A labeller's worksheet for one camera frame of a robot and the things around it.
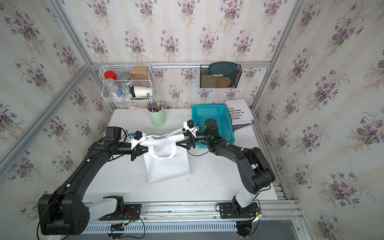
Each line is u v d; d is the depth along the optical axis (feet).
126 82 3.06
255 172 1.49
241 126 3.41
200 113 4.03
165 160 2.22
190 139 2.30
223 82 3.21
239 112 3.52
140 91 3.04
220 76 3.08
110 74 3.02
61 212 1.27
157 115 3.27
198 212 2.45
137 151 2.18
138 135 2.08
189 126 2.22
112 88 2.96
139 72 2.86
